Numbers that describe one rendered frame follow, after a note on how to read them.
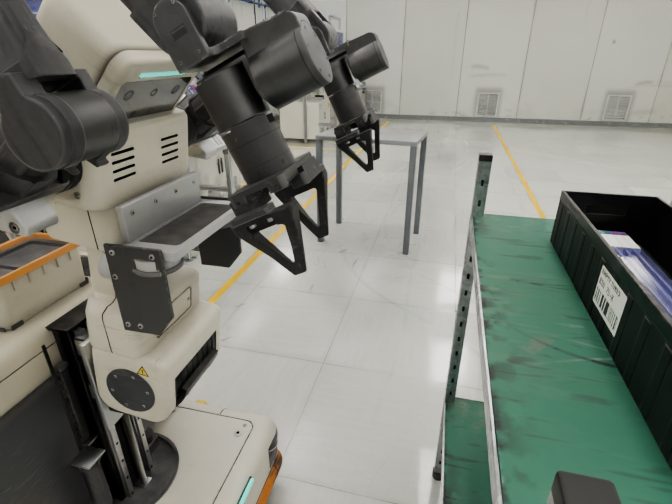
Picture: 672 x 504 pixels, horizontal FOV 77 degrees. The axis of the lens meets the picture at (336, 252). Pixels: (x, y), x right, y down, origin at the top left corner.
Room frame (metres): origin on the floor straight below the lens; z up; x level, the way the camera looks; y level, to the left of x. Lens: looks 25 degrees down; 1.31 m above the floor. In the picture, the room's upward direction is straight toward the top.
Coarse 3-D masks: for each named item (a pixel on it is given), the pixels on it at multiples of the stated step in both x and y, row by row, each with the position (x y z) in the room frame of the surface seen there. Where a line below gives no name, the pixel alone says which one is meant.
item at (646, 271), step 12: (612, 240) 0.72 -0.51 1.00; (624, 240) 0.72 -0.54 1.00; (624, 252) 0.67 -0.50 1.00; (636, 252) 0.67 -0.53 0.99; (636, 264) 0.63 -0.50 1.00; (648, 264) 0.63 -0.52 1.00; (636, 276) 0.58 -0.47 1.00; (648, 276) 0.58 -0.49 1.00; (660, 276) 0.58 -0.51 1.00; (648, 288) 0.55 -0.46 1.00; (660, 288) 0.55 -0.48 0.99; (660, 300) 0.51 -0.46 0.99
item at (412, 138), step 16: (384, 128) 3.27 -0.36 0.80; (320, 144) 2.97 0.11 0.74; (336, 144) 3.37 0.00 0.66; (400, 144) 2.78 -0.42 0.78; (416, 144) 2.74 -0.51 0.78; (320, 160) 2.97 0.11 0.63; (336, 160) 3.37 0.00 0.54; (336, 176) 3.37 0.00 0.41; (336, 192) 3.37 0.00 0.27; (336, 208) 3.37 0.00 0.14; (416, 208) 3.14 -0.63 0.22; (416, 224) 3.13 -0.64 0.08; (320, 240) 2.97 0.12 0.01
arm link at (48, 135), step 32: (0, 0) 0.49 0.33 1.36; (0, 32) 0.47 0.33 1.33; (32, 32) 0.50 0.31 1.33; (0, 64) 0.47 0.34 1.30; (32, 64) 0.47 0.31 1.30; (64, 64) 0.51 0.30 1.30; (0, 96) 0.45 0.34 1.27; (32, 96) 0.45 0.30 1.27; (32, 128) 0.45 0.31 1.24; (64, 128) 0.44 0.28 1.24; (128, 128) 0.53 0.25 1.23; (32, 160) 0.45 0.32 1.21; (64, 160) 0.44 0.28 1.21
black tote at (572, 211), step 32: (576, 192) 0.81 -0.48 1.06; (576, 224) 0.69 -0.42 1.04; (608, 224) 0.80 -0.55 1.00; (640, 224) 0.78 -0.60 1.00; (576, 256) 0.65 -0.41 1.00; (608, 256) 0.54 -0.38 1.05; (576, 288) 0.62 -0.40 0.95; (608, 288) 0.51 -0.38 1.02; (640, 288) 0.43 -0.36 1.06; (608, 320) 0.48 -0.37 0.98; (640, 320) 0.41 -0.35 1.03; (640, 352) 0.39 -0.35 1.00; (640, 384) 0.37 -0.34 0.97
